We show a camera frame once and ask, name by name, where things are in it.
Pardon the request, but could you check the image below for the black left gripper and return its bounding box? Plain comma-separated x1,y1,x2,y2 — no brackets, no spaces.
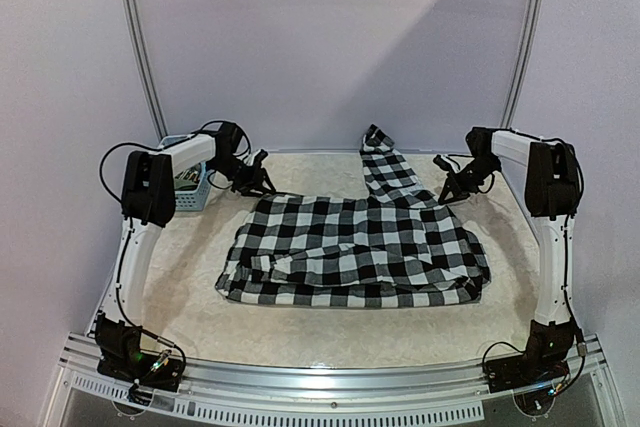
208,154,276,197

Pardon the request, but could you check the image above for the black white checked shirt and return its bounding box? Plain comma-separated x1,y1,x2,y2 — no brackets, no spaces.
215,125,491,309

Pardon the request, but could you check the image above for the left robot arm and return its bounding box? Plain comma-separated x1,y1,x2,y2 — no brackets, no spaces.
95,120,275,381

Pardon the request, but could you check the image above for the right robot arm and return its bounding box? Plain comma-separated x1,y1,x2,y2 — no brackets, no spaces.
434,127,584,383

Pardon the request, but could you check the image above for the green garment in basket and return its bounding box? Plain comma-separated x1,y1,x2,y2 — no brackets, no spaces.
174,164,204,192

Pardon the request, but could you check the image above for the light blue plastic basket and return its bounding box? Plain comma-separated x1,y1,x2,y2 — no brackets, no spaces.
158,134,215,212

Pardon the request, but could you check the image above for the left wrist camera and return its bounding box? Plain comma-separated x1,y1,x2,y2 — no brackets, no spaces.
245,149,268,169

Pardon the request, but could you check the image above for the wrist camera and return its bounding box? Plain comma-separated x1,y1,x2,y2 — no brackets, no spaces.
433,154,461,173
245,149,268,169

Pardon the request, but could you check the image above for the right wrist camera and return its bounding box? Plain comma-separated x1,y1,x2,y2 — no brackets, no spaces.
433,154,461,173

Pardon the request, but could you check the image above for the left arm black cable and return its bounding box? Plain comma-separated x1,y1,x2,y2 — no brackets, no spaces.
97,119,251,208

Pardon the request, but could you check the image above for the right aluminium wall post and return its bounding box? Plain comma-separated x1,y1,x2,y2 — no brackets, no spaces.
500,0,542,128

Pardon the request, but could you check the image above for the aluminium wall post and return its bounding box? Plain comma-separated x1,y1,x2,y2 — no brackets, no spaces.
500,0,542,128
122,0,168,139

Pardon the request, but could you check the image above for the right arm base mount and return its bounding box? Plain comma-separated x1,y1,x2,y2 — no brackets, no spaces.
481,341,588,397

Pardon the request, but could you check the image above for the front aluminium rail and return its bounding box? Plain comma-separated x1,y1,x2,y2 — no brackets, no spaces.
43,334,625,426

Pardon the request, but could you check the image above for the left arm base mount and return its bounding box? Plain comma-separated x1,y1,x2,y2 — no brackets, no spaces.
94,313,187,404

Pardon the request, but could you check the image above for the left aluminium wall post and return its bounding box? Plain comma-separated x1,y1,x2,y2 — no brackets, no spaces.
122,0,168,139

